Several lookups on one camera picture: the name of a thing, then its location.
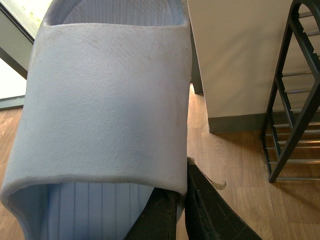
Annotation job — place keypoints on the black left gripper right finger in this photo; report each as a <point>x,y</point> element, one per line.
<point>207,215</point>

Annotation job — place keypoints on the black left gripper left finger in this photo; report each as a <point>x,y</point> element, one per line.
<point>158,220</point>

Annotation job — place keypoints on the light blue slide sandal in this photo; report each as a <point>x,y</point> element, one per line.
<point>104,120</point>

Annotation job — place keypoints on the black metal shoe rack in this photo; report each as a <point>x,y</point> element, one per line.
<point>290,133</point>

